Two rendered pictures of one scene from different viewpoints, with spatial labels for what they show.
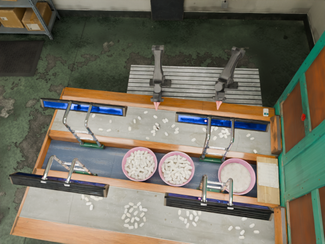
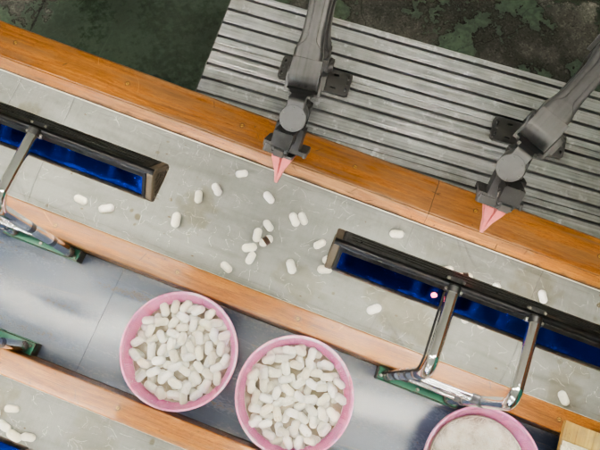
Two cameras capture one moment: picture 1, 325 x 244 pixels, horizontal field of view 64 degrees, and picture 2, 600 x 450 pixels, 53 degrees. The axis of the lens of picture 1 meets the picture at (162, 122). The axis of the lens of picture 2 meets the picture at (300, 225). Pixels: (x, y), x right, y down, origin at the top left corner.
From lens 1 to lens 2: 0.77 m
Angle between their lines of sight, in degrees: 12
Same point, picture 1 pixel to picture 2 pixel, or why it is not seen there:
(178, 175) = (295, 417)
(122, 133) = (147, 228)
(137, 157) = (179, 321)
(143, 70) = (270, 20)
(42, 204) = not seen: outside the picture
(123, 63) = not seen: outside the picture
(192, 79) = (422, 90)
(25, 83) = not seen: outside the picture
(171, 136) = (304, 279)
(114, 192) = (79, 428)
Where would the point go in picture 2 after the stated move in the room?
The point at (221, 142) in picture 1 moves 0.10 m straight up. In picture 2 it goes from (462, 337) to (476, 334)
